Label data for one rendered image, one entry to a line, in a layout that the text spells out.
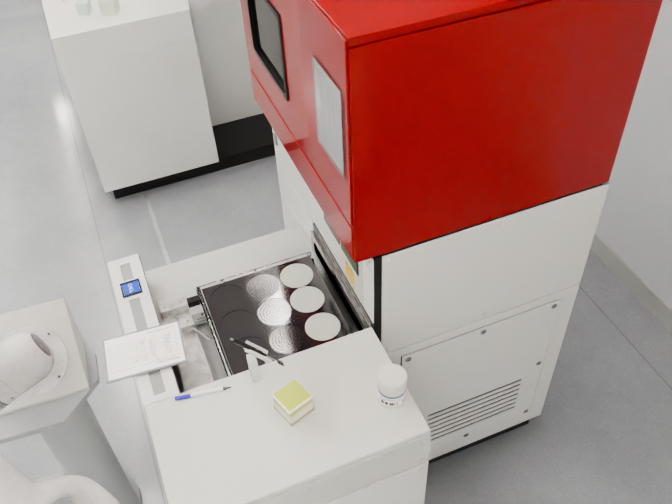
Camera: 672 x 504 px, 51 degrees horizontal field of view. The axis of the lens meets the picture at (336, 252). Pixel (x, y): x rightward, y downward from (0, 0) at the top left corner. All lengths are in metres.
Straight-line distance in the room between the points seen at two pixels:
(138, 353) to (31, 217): 2.22
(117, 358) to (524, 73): 1.23
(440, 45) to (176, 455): 1.09
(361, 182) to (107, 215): 2.53
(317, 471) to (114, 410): 1.54
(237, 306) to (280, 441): 0.51
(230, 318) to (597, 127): 1.11
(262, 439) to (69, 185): 2.73
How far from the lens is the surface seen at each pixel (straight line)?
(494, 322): 2.21
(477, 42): 1.51
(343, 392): 1.81
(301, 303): 2.08
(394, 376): 1.72
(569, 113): 1.78
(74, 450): 2.36
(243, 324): 2.05
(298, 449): 1.73
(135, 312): 2.08
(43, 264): 3.80
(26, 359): 1.71
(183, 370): 2.01
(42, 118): 4.86
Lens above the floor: 2.46
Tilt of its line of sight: 45 degrees down
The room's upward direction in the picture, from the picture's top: 3 degrees counter-clockwise
